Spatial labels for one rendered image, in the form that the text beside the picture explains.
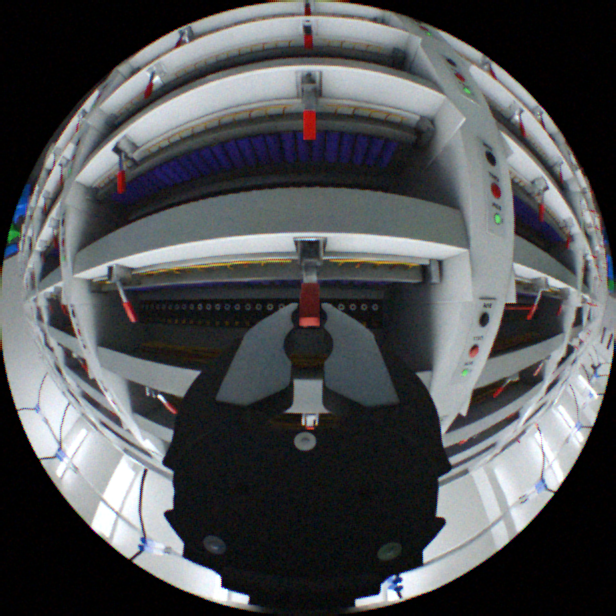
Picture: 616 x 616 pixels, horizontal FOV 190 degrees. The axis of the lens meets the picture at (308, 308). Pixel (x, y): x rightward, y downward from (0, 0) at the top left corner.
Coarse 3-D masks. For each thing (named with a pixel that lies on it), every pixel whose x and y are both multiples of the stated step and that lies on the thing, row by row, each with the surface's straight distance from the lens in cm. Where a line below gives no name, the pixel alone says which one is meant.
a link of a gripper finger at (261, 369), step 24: (288, 312) 11; (264, 336) 10; (288, 336) 10; (240, 360) 9; (264, 360) 8; (288, 360) 8; (240, 384) 8; (264, 384) 8; (288, 384) 7; (264, 408) 8; (288, 408) 9
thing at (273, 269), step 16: (144, 272) 35; (160, 272) 31; (176, 272) 28; (192, 272) 27; (208, 272) 26; (224, 272) 25; (240, 272) 24; (256, 272) 23; (272, 272) 23; (288, 272) 22; (320, 272) 22; (336, 272) 22; (352, 272) 22; (368, 272) 23; (384, 272) 24; (400, 272) 24; (416, 272) 25; (112, 288) 43; (128, 288) 40
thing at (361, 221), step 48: (288, 192) 18; (336, 192) 18; (144, 240) 24; (192, 240) 19; (240, 240) 18; (288, 240) 17; (336, 240) 17; (384, 240) 18; (432, 240) 19; (96, 288) 48; (432, 288) 27
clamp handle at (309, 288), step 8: (304, 264) 17; (312, 264) 17; (304, 272) 16; (312, 272) 16; (304, 280) 15; (312, 280) 15; (304, 288) 14; (312, 288) 13; (304, 296) 13; (312, 296) 13; (304, 304) 12; (312, 304) 12; (304, 312) 12; (312, 312) 12; (304, 320) 12; (312, 320) 12
